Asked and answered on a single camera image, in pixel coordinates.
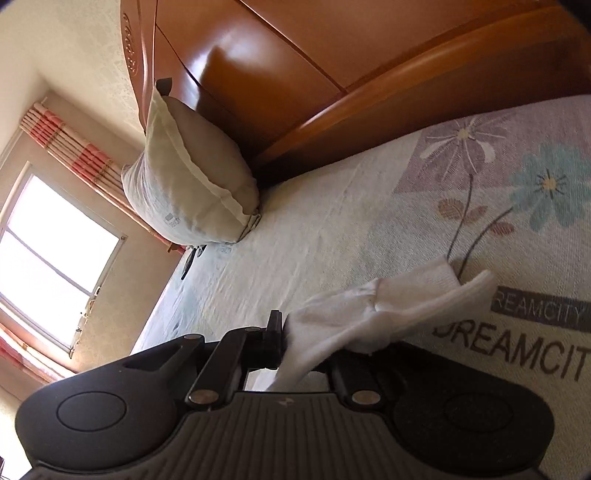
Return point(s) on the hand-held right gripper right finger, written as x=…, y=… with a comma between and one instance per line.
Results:
x=353, y=378

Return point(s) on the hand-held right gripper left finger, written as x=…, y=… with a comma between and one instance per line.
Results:
x=265, y=346

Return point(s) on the white printed t-shirt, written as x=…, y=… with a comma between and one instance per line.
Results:
x=369, y=309

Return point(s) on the dark phone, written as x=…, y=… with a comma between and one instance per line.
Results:
x=190, y=263

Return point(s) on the bed with patchwork sheet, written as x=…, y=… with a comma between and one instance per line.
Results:
x=369, y=207

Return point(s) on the large flower print pillow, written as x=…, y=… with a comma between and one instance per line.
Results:
x=194, y=175

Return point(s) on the pink striped curtain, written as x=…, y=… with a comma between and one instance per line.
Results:
x=87, y=157
x=27, y=355

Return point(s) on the window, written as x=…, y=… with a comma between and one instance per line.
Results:
x=46, y=240

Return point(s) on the wooden headboard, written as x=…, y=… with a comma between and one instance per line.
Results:
x=323, y=60

